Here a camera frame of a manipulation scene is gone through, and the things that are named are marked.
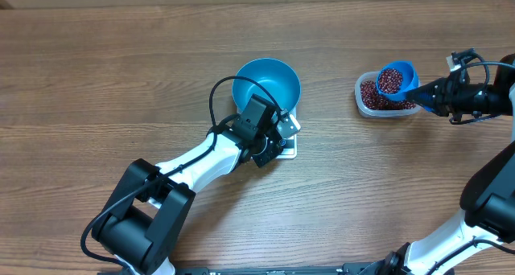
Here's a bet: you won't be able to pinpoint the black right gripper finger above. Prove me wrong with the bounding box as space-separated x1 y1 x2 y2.
406 77 447 96
406 92 439 113

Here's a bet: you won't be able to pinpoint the blue plastic measuring scoop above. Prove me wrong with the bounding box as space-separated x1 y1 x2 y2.
376 60 419 109

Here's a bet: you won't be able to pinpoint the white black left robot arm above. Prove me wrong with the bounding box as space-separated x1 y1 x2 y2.
80 95 289 274

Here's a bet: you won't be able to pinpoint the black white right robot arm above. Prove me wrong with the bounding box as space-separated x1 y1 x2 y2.
361 49 514 275

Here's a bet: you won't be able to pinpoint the white digital kitchen scale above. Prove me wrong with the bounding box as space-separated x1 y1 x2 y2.
277 108 298 159

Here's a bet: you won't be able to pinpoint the teal metal bowl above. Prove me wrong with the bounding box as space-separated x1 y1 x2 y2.
232 58 302 111

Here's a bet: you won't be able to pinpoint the red beans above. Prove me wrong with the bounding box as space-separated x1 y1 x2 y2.
360 68 416 110

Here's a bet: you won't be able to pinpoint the clear plastic bean container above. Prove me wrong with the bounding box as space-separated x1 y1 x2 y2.
355 72 421 118

